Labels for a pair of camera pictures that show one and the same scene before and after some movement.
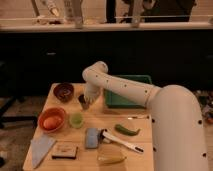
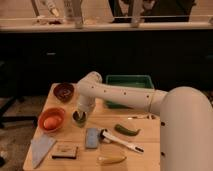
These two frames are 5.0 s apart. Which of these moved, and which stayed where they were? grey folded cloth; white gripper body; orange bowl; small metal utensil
Moved: white gripper body
Stayed: small metal utensil; orange bowl; grey folded cloth
